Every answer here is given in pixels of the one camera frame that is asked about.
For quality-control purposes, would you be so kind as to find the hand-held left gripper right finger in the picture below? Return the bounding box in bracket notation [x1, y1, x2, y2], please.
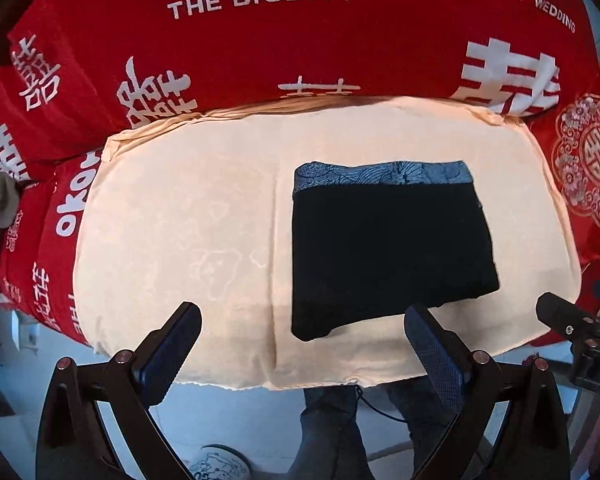
[403, 304, 573, 480]

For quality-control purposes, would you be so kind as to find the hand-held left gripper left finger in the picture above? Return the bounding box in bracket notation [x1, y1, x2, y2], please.
[36, 301, 203, 480]

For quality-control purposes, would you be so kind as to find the black pants grey waistband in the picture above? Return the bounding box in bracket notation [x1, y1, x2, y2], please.
[290, 160, 501, 343]

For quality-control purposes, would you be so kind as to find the person's right leg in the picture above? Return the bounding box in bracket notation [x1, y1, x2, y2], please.
[385, 377, 462, 480]

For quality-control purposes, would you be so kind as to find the red embroidered pillow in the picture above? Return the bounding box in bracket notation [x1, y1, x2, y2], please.
[527, 62, 600, 266]

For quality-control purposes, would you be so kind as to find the beige cushion mat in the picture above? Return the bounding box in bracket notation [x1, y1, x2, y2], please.
[72, 95, 583, 393]

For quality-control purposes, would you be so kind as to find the red printed blanket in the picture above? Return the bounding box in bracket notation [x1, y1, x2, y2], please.
[0, 0, 600, 353]

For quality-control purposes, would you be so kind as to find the thin black cable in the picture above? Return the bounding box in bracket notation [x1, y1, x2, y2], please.
[354, 385, 412, 422]

